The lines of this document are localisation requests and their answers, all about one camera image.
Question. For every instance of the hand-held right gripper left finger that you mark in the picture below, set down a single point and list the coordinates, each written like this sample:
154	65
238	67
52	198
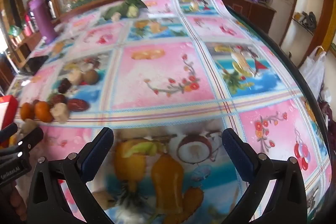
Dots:
98	148

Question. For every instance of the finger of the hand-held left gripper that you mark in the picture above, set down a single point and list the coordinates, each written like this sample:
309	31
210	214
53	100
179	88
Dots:
32	136
9	131

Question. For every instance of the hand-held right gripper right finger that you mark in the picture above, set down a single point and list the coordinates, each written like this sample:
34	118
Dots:
233	153

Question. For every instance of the beige ginger piece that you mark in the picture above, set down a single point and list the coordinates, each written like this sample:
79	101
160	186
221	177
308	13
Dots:
115	16
60	113
29	125
75	76

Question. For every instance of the small orange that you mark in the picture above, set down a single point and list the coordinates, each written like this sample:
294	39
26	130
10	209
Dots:
27	110

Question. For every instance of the large orange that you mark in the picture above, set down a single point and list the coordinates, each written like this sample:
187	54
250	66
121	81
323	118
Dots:
43	111

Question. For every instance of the red cardboard box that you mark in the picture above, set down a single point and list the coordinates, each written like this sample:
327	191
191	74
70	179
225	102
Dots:
8	101

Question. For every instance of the red date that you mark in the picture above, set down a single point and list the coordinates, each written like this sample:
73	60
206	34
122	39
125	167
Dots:
78	104
63	85
57	99

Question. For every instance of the person's left hand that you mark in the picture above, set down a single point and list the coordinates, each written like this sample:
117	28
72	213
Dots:
18	203

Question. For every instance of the brown longan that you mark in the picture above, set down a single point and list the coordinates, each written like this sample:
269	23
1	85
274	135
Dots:
92	77

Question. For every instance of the black phone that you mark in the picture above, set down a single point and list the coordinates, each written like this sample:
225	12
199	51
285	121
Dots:
36	63

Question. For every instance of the wooden sideboard cabinet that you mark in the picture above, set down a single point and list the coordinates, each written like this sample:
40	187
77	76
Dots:
23	45

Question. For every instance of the printed fruit tablecloth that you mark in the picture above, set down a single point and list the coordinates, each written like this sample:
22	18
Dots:
157	74

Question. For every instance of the green plastic bag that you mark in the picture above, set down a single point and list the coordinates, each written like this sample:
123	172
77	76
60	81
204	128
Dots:
15	30

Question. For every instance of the pink bottle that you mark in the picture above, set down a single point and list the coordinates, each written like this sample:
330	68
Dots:
29	22

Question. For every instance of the white plastic bag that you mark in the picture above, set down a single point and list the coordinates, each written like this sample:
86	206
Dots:
312	69

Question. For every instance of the purple thermos bottle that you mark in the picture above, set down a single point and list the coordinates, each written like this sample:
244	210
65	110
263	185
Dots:
42	16

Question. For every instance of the steel vacuum flask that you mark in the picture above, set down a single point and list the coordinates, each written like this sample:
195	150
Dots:
51	8

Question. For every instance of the low wooden cabinet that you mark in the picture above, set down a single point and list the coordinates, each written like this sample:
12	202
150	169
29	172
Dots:
252	11

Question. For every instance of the green leafy vegetable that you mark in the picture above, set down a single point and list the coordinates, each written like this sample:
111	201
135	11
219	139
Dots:
126	6

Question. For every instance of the dark shoes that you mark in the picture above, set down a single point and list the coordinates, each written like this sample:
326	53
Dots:
308	19

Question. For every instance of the wall shelf rack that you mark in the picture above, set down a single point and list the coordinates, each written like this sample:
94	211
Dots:
302	3

